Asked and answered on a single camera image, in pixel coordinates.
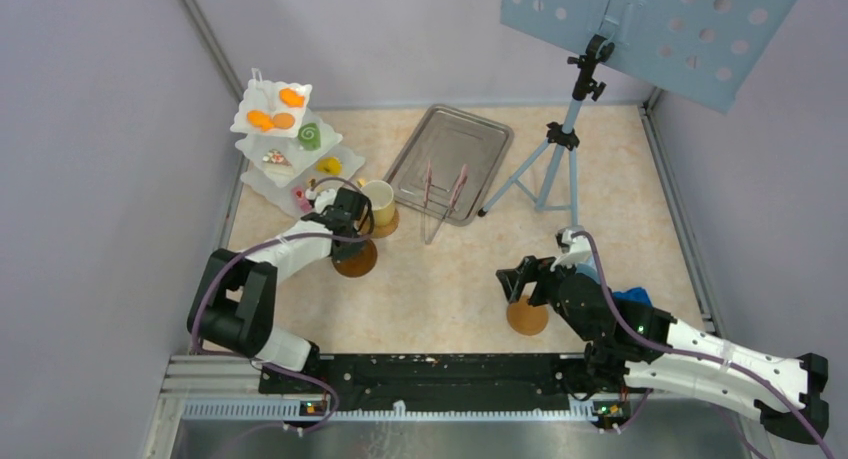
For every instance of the light blue mug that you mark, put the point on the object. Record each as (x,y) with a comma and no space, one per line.
(589,270)

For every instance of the light wooden round coaster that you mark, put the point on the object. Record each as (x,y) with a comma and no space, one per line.
(525,318)

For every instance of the white strawberry cake slice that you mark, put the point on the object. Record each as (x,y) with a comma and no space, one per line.
(274,162)

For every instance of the dark wooden round coaster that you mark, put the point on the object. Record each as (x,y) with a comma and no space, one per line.
(360,264)

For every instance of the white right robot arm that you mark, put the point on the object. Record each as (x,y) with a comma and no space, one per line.
(633,345)

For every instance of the yellow cake wedge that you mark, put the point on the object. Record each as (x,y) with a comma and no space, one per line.
(331,166)

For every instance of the pink cat-paw tongs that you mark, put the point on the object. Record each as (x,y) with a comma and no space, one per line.
(439,203)

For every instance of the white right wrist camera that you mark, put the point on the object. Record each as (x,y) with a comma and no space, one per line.
(574,247)

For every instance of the round brown cookie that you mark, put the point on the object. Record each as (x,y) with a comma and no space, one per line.
(283,121)

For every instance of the green swirl roll cake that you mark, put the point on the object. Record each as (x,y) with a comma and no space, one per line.
(309,136)

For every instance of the yellow transparent cup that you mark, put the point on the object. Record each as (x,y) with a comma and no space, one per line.
(382,197)

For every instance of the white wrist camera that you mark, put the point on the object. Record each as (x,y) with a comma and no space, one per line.
(574,247)
(321,199)

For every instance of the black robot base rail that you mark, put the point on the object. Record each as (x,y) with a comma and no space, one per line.
(463,383)

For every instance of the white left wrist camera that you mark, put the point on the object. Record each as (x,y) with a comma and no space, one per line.
(321,199)

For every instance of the pink cake slice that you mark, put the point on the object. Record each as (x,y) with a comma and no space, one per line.
(301,201)

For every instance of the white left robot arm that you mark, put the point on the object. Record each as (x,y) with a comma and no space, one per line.
(234,307)

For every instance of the light blue tripod stand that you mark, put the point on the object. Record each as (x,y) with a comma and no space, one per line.
(562,136)

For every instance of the orange fish pastry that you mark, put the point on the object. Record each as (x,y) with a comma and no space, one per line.
(291,98)
(260,120)

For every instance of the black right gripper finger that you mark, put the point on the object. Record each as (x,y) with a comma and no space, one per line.
(533,267)
(513,282)

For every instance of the woven rattan coaster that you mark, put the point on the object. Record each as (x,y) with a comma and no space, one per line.
(379,232)

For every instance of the metal serving tray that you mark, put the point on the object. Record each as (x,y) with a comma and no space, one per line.
(450,137)

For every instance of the white three-tier dessert stand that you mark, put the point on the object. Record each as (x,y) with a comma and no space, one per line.
(263,94)

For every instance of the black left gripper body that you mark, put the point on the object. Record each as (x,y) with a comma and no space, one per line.
(352,249)

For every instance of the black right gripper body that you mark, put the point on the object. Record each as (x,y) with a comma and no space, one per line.
(546,292)

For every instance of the light blue perforated board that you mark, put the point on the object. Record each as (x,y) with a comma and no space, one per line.
(702,50)

